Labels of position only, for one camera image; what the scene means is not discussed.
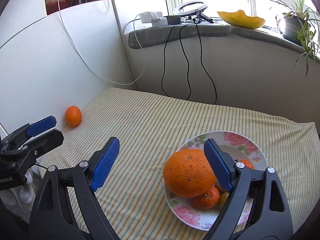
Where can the striped tablecloth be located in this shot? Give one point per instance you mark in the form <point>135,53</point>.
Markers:
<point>151,127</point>

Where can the small orange by wall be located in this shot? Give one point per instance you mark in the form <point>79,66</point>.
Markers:
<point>73,116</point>

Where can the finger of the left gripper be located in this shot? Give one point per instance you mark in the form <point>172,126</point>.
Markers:
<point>37,126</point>
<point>41,145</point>

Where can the mandarin with stem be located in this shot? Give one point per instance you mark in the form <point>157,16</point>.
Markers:
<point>246,162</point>

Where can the potted spider plant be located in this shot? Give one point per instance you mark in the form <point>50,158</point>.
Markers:
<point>306,28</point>

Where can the floral white plate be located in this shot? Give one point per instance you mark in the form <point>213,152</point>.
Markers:
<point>238,147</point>

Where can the front mandarin in plate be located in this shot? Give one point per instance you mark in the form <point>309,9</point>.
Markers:
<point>208,200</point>

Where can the black power adapter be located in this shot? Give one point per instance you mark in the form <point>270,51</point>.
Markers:
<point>173,20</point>

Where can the white power strip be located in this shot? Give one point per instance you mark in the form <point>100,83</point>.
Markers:
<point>156,18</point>

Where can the white gloved left hand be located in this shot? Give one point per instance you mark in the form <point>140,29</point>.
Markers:
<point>19,200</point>

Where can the grey windowsill mat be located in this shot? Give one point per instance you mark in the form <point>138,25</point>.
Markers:
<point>154,36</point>

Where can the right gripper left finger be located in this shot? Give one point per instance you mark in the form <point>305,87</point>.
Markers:
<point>88,176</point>

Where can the large orange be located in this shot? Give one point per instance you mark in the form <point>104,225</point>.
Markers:
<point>188,174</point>

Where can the green yellow fruit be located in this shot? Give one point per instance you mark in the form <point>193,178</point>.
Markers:
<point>223,199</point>

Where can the ring light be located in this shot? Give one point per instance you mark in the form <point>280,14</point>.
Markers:
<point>193,11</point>

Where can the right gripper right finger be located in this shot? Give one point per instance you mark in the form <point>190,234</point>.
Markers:
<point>235,178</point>

